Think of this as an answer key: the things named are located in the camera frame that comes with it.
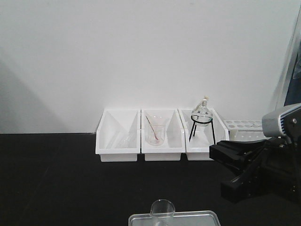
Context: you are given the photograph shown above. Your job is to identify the round glass flask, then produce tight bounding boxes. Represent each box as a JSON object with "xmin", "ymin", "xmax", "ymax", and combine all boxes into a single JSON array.
[{"xmin": 191, "ymin": 96, "xmax": 213, "ymax": 127}]

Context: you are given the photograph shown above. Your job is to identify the clear glass beaker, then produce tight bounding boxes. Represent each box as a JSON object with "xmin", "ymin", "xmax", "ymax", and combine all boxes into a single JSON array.
[{"xmin": 150, "ymin": 199, "xmax": 175, "ymax": 226}]

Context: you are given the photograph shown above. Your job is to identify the silver metal tray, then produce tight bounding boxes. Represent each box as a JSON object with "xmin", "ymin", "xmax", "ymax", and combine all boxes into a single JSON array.
[{"xmin": 128, "ymin": 210, "xmax": 221, "ymax": 226}]

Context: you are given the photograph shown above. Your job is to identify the left white storage bin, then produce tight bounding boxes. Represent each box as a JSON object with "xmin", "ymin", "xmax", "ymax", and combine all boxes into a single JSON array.
[{"xmin": 95, "ymin": 109, "xmax": 141, "ymax": 162}]

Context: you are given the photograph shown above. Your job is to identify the white storage bin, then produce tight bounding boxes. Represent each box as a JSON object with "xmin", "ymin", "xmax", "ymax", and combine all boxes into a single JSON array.
[
  {"xmin": 178, "ymin": 108, "xmax": 229, "ymax": 161},
  {"xmin": 141, "ymin": 109, "xmax": 185, "ymax": 161},
  {"xmin": 95, "ymin": 109, "xmax": 141, "ymax": 162}
]

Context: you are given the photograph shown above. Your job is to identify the right white storage bin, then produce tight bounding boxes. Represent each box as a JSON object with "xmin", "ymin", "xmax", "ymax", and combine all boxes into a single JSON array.
[{"xmin": 178, "ymin": 108, "xmax": 229, "ymax": 161}]

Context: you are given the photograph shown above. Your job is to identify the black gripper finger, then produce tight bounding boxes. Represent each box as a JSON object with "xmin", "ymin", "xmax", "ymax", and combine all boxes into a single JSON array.
[{"xmin": 209, "ymin": 139, "xmax": 268, "ymax": 175}]

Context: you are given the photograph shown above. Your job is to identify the black tripod stand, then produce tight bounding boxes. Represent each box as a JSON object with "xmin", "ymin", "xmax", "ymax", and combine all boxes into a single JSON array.
[{"xmin": 189, "ymin": 116, "xmax": 216, "ymax": 145}]

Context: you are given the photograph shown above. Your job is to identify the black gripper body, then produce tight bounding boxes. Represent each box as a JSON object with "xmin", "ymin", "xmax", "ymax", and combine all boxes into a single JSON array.
[{"xmin": 221, "ymin": 138, "xmax": 301, "ymax": 202}]

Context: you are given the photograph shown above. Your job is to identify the glass beaker in bin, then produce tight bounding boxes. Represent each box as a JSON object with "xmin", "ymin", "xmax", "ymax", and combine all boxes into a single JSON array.
[{"xmin": 145, "ymin": 115, "xmax": 168, "ymax": 146}]

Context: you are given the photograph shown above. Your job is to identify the pink stirring rod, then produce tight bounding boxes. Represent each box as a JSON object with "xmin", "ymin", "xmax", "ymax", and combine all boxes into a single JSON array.
[{"xmin": 145, "ymin": 116, "xmax": 164, "ymax": 145}]

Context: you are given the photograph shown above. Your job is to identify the white test tube rack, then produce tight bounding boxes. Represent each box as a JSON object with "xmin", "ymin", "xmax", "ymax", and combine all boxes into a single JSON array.
[{"xmin": 223, "ymin": 120, "xmax": 267, "ymax": 142}]

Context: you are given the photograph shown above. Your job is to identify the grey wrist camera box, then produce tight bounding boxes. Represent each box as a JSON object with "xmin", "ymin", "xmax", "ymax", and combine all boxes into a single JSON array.
[{"xmin": 261, "ymin": 103, "xmax": 301, "ymax": 141}]

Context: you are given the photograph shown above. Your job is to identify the middle white storage bin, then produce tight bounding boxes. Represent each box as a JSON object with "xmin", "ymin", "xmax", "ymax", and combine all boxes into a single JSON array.
[{"xmin": 141, "ymin": 109, "xmax": 185, "ymax": 161}]

